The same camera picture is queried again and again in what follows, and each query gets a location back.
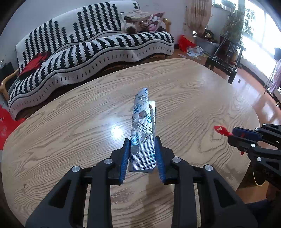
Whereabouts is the black and white striped sofa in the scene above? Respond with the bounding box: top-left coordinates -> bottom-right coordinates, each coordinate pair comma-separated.
5,1 -> 174,119

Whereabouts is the small red wrapper scrap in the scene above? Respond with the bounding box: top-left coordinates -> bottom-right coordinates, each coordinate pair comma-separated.
214,125 -> 233,137

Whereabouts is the potted green plant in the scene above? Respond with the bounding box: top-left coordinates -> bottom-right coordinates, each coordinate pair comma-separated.
220,1 -> 255,45

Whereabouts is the patterned curtain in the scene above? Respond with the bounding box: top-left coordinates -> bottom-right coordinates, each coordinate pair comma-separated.
186,0 -> 212,35

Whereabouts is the red cushion on sofa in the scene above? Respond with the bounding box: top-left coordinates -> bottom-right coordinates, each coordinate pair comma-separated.
18,52 -> 50,80

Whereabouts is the black side table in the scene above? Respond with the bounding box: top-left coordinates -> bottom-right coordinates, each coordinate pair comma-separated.
204,35 -> 246,84

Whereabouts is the black trash bin gold rim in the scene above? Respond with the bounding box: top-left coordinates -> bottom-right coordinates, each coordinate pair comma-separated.
253,170 -> 266,187

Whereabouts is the plush toy on sofa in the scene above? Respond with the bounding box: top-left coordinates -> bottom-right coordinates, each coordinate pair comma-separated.
120,9 -> 151,34

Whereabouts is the red plastic stool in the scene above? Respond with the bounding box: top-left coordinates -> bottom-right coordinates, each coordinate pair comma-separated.
0,107 -> 25,150

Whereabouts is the pink patterned pillow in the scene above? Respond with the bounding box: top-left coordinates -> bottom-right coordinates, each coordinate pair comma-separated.
149,12 -> 165,32

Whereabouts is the blue white pill blister pack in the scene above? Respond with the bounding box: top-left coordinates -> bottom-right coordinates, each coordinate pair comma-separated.
128,87 -> 156,172

